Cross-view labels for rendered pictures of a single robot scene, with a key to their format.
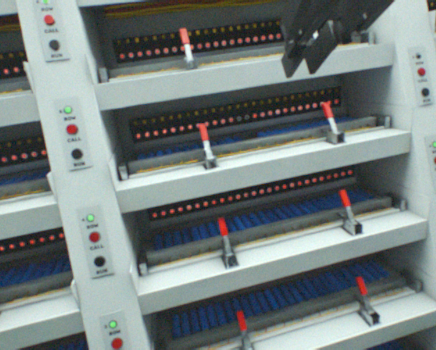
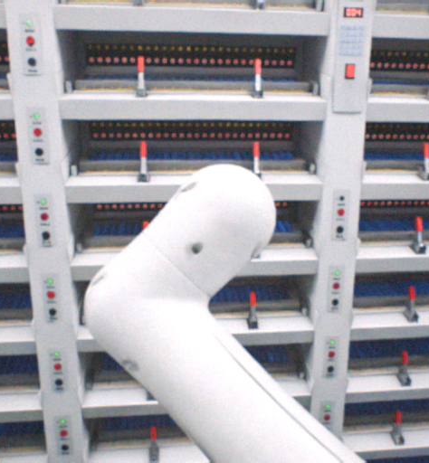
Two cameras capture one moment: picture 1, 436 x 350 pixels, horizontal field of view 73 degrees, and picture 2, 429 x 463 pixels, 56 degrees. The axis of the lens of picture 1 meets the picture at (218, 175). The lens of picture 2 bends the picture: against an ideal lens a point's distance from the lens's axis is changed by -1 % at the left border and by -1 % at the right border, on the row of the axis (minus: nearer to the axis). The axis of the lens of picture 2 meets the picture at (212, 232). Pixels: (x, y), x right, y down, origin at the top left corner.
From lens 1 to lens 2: 52 cm
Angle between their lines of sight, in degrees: 11
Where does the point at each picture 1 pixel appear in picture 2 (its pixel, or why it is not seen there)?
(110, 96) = (75, 193)
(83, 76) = (57, 178)
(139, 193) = (87, 269)
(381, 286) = (272, 368)
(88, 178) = (52, 253)
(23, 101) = (12, 190)
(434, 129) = (339, 260)
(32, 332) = (2, 347)
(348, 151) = (261, 266)
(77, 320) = (33, 346)
